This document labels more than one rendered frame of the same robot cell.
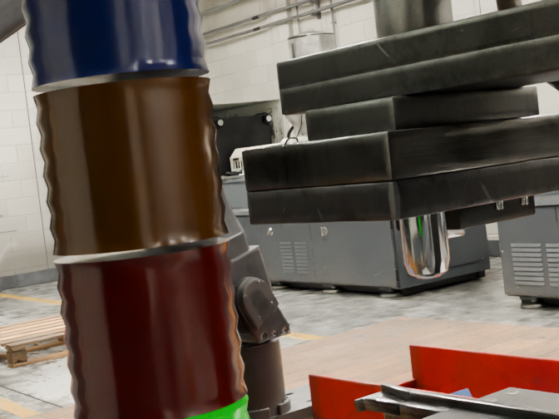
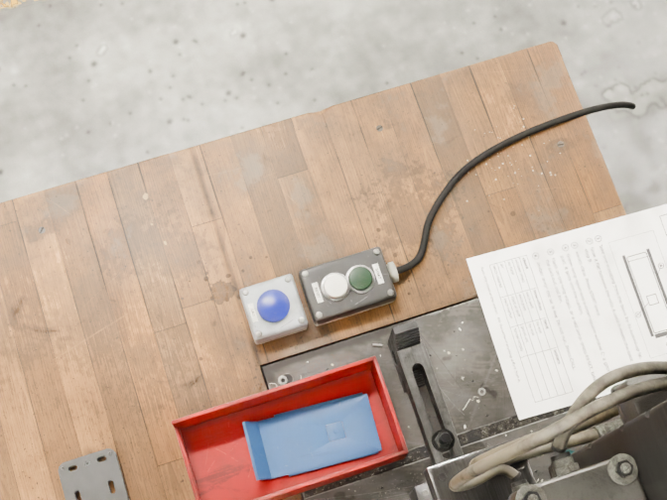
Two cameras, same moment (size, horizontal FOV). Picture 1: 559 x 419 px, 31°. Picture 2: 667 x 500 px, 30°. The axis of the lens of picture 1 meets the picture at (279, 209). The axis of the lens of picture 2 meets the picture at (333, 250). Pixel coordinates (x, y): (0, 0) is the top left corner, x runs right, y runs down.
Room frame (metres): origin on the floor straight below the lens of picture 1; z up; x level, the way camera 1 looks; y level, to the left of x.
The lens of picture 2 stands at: (0.67, 0.04, 2.40)
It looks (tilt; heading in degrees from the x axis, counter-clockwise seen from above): 74 degrees down; 284
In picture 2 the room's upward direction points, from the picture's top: 6 degrees clockwise
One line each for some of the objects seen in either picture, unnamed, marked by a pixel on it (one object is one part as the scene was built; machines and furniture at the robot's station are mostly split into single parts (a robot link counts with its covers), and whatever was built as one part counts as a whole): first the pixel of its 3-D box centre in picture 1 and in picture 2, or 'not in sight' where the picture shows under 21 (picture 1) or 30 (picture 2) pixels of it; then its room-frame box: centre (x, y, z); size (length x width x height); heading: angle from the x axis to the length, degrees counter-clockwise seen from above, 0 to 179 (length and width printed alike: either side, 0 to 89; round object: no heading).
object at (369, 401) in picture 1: (410, 406); not in sight; (0.59, -0.06, 0.98); 0.07 x 0.02 x 0.01; 38
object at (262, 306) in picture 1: (234, 309); not in sight; (0.90, 0.05, 1.00); 0.09 x 0.06 x 0.06; 43
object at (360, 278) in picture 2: not in sight; (359, 279); (0.73, -0.34, 0.93); 0.03 x 0.03 x 0.02
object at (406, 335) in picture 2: not in sight; (410, 357); (0.64, -0.27, 0.95); 0.06 x 0.03 x 0.09; 128
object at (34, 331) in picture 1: (66, 332); not in sight; (7.13, 1.60, 0.07); 1.20 x 1.00 x 0.14; 126
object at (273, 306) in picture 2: not in sight; (273, 307); (0.82, -0.28, 0.93); 0.04 x 0.04 x 0.02
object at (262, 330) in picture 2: not in sight; (273, 312); (0.82, -0.28, 0.90); 0.07 x 0.07 x 0.06; 38
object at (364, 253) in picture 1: (243, 227); not in sight; (9.85, 0.37, 0.49); 5.51 x 1.02 x 0.97; 34
